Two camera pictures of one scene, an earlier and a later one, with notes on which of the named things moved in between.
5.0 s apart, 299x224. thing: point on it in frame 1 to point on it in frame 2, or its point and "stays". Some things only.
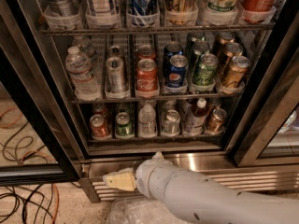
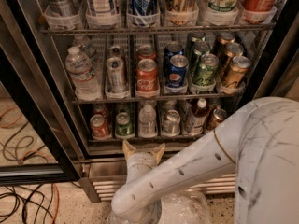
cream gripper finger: [123, 179] to [128, 148]
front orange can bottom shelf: [99, 129] stays
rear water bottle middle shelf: [84, 46] stays
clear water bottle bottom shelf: [147, 121] stays
